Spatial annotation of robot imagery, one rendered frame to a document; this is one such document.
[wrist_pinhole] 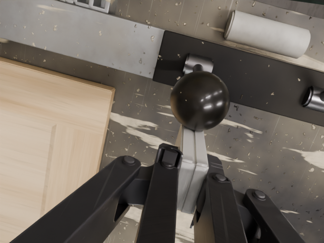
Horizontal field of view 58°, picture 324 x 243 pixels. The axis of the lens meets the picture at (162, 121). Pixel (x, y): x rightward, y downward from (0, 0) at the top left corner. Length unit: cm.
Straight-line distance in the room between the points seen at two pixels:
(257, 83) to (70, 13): 19
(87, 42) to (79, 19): 2
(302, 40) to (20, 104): 32
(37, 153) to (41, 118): 5
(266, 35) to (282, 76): 4
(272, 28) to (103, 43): 17
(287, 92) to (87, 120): 22
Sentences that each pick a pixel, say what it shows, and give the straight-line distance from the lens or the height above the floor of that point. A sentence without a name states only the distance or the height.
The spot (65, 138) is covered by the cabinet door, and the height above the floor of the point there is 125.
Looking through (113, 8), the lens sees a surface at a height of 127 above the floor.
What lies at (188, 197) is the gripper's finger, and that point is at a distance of 16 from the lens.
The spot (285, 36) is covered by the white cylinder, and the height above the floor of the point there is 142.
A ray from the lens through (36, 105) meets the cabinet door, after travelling 37.
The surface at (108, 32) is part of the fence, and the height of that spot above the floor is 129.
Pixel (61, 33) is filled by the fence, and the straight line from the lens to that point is 32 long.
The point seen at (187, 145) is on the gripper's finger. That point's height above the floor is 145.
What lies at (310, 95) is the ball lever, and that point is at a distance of 31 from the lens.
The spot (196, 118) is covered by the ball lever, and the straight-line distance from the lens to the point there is 17.
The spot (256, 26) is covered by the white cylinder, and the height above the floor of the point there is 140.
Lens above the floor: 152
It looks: 34 degrees down
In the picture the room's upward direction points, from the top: 118 degrees clockwise
